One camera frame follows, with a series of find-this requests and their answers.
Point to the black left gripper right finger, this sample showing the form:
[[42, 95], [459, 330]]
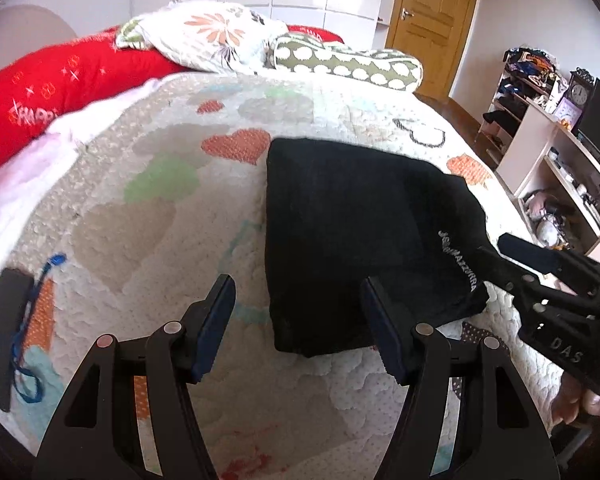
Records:
[[499, 434]]

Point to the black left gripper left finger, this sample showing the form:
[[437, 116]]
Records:
[[93, 433]]

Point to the floral white pillow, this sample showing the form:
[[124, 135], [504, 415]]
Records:
[[207, 35]]

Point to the long red bolster pillow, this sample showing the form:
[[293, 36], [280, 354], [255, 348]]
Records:
[[62, 79]]

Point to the black phone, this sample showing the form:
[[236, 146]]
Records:
[[15, 287]]

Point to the wooden door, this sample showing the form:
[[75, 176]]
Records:
[[435, 32]]

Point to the beige rounded headboard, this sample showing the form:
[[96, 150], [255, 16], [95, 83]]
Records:
[[25, 29]]

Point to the patchwork heart quilt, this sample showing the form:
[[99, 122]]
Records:
[[173, 194]]

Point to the person right hand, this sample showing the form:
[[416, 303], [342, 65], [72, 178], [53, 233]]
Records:
[[572, 399]]

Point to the pink bed sheet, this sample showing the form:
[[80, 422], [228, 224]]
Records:
[[27, 177]]

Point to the green white dotted pillow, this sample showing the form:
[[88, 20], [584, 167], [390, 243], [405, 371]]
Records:
[[387, 68]]

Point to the dark table clock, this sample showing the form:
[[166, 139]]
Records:
[[580, 87]]

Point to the black pants with white logo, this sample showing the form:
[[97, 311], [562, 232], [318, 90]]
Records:
[[339, 213]]

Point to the white shelf unit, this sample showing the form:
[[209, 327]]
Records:
[[551, 171]]

